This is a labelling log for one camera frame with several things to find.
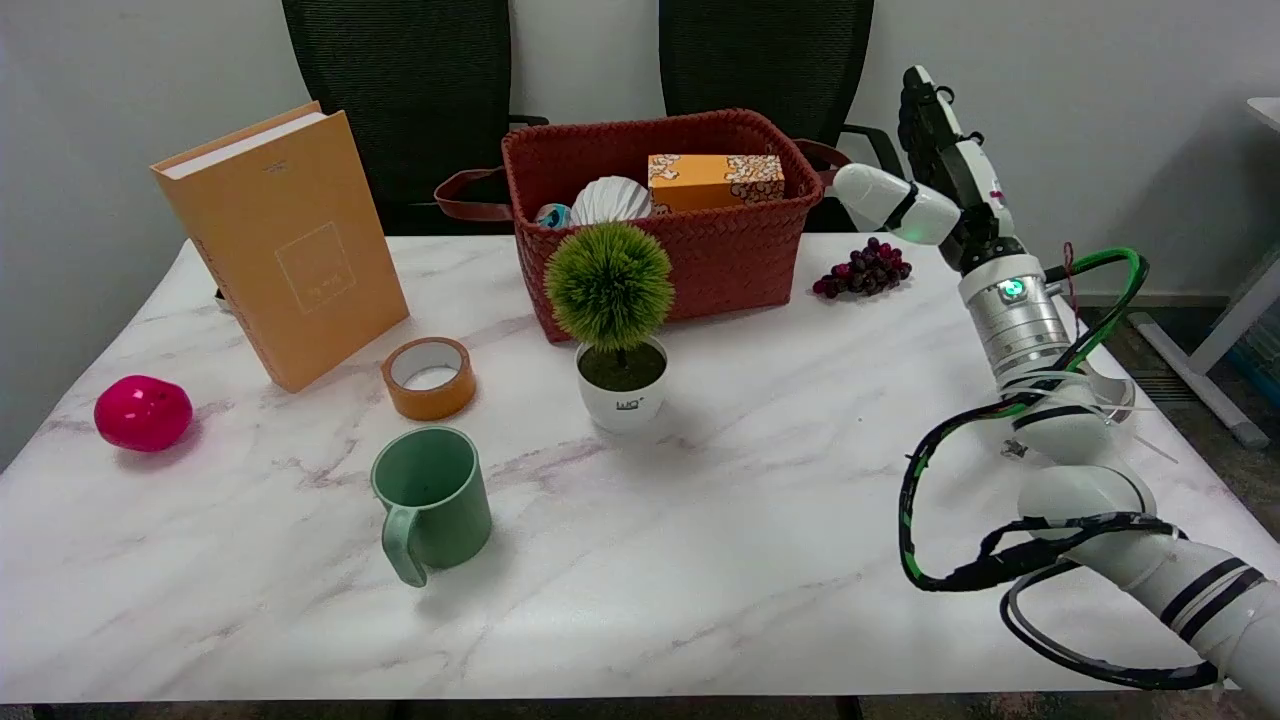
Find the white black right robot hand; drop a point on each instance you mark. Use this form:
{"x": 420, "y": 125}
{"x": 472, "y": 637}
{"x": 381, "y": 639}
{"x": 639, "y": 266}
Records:
{"x": 975, "y": 190}

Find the green ball plant white pot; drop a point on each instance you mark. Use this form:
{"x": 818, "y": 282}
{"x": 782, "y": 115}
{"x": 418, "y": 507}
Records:
{"x": 610, "y": 285}

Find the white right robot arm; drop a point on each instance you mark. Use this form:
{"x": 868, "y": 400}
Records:
{"x": 1025, "y": 325}

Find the dark purple grape bunch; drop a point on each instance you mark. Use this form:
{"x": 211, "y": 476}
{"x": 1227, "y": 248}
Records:
{"x": 865, "y": 270}

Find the black mesh office chair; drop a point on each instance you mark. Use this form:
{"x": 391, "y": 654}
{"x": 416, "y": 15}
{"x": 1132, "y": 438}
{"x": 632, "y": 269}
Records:
{"x": 420, "y": 90}
{"x": 765, "y": 55}

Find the steel scoop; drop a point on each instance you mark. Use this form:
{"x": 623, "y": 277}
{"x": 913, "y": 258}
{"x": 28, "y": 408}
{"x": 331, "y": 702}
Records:
{"x": 1118, "y": 395}

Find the red woven basket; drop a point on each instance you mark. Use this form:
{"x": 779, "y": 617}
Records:
{"x": 730, "y": 255}

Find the orange patterned box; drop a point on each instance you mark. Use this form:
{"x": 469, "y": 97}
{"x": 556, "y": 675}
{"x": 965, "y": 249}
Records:
{"x": 705, "y": 182}

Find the white side desk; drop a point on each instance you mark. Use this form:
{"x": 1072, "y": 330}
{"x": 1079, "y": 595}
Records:
{"x": 1220, "y": 335}

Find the white pleated ball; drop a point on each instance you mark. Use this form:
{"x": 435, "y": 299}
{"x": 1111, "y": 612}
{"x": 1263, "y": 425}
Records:
{"x": 610, "y": 200}

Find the small blue white ball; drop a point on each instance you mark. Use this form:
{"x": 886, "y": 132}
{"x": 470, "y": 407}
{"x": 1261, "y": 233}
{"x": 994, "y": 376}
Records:
{"x": 553, "y": 215}

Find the orange tape roll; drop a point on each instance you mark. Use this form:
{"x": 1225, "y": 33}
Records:
{"x": 405, "y": 397}

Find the green mug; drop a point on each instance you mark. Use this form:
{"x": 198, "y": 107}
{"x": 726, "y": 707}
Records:
{"x": 445, "y": 510}

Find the orange hardcover book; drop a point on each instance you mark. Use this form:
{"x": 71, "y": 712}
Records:
{"x": 300, "y": 250}

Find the magenta ball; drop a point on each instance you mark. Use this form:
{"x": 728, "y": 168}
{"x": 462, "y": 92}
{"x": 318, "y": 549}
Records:
{"x": 142, "y": 412}

